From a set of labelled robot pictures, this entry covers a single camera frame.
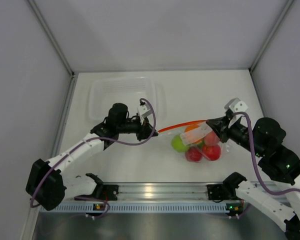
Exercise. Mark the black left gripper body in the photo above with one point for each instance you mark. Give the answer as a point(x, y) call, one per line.
point(133, 126)

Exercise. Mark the aluminium mounting rail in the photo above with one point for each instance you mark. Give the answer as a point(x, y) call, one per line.
point(162, 191)

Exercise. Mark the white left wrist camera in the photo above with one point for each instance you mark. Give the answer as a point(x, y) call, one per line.
point(143, 111)

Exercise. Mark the red fake apple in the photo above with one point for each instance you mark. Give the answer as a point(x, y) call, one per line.
point(211, 153)

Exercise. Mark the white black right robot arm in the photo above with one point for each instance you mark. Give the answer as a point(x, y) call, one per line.
point(276, 167)

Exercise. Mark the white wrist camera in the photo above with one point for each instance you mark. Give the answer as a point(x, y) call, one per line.
point(143, 111)
point(235, 106)

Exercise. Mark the green fake apple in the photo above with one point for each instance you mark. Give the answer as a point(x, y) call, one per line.
point(178, 145)

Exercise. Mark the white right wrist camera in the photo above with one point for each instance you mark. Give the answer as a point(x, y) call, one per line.
point(235, 106)

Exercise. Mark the grey slotted cable duct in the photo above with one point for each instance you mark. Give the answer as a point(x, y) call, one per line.
point(122, 207)

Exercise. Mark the clear zip top bag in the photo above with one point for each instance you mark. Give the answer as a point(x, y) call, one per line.
point(190, 138)

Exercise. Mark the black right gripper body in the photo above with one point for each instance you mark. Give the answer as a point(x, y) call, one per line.
point(235, 131)

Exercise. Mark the orange fake orange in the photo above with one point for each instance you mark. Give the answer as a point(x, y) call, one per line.
point(191, 127)

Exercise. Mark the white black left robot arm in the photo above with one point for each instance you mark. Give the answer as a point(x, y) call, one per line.
point(48, 184)

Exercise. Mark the pink fake peach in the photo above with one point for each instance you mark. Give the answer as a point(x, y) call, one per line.
point(211, 139)

